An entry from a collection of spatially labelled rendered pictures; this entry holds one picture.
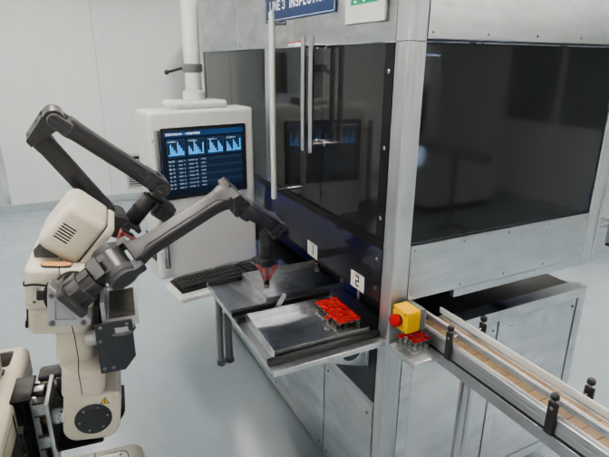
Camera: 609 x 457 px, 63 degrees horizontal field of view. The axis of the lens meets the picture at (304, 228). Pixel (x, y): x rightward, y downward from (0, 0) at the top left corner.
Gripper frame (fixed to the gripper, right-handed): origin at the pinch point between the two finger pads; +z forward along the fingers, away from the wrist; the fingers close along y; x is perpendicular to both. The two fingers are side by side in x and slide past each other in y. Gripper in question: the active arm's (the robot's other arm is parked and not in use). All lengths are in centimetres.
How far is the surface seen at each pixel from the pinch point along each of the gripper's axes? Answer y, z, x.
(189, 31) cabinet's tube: 5, -92, 57
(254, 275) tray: 4.0, 4.5, 13.9
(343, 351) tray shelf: -8, 5, -49
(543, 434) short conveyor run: 4, 6, -107
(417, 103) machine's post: 11, -70, -56
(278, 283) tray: 8.6, 5.9, 3.4
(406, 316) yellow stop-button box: 4, -9, -63
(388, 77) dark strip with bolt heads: 10, -77, -46
